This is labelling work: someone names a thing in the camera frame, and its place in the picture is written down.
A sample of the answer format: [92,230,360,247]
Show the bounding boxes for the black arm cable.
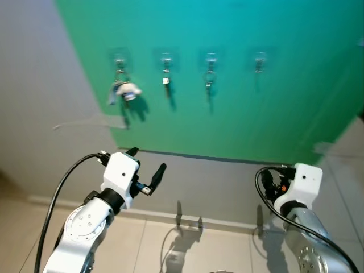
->
[254,165,360,273]
[34,151,109,273]

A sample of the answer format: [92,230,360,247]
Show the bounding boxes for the green wall board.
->
[55,0,364,166]

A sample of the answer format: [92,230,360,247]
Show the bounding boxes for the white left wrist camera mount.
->
[101,151,140,197]

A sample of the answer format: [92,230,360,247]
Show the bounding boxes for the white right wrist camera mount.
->
[275,163,324,214]

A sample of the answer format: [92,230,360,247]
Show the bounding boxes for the key bunch with white charm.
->
[109,67,143,112]

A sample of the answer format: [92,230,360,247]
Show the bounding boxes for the clear adhesive wall hook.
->
[155,48,178,72]
[200,48,224,72]
[250,48,272,73]
[109,48,130,72]

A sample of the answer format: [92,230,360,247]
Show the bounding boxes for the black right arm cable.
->
[254,165,360,273]

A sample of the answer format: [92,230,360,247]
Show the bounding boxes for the small clear tape piece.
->
[312,141,336,157]

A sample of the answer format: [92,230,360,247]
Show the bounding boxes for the long clear tape strip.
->
[54,114,123,131]

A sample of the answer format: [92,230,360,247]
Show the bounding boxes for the key on round ring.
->
[204,68,217,96]

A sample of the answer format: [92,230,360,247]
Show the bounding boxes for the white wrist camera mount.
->
[101,151,140,197]
[275,163,324,214]

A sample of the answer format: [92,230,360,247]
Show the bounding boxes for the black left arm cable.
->
[34,151,109,273]

